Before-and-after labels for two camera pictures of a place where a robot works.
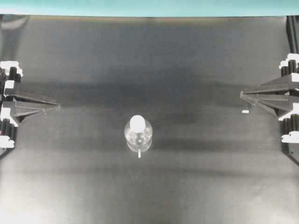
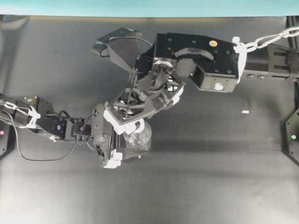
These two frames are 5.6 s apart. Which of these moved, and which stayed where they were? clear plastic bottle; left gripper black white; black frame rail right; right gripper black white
Moved: left gripper black white; right gripper black white
Stayed: clear plastic bottle; black frame rail right
